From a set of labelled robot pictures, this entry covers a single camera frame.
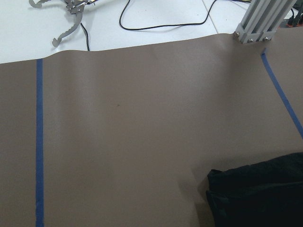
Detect black graphic t-shirt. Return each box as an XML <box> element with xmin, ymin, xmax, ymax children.
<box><xmin>206</xmin><ymin>152</ymin><xmax>303</xmax><ymax>227</ymax></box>

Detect brown paper table cover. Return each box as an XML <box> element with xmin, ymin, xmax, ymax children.
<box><xmin>0</xmin><ymin>27</ymin><xmax>303</xmax><ymax>227</ymax></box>

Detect silver tripod stand green top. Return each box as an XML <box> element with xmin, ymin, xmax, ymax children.
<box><xmin>28</xmin><ymin>0</ymin><xmax>95</xmax><ymax>47</ymax></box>

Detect aluminium frame post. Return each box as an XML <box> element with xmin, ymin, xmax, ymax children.
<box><xmin>234</xmin><ymin>0</ymin><xmax>296</xmax><ymax>44</ymax></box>

